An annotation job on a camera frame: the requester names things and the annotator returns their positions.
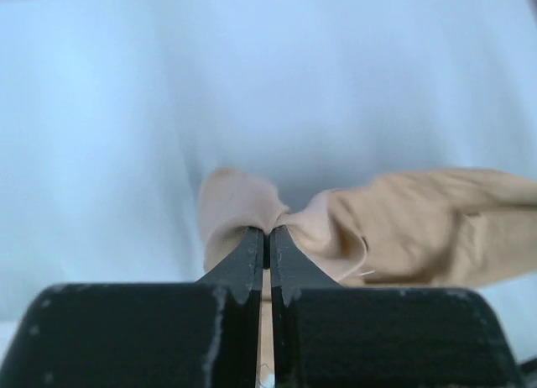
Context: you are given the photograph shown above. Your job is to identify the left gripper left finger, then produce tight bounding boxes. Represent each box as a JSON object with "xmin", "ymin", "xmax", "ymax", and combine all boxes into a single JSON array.
[{"xmin": 1, "ymin": 228, "xmax": 264, "ymax": 388}]

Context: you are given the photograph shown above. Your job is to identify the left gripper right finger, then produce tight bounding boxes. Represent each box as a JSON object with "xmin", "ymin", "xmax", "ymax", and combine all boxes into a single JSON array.
[{"xmin": 268, "ymin": 227, "xmax": 526, "ymax": 387}]

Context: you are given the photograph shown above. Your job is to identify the beige t shirt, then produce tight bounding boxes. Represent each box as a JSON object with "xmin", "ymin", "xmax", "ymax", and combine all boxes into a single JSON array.
[{"xmin": 197, "ymin": 165, "xmax": 537, "ymax": 380}]

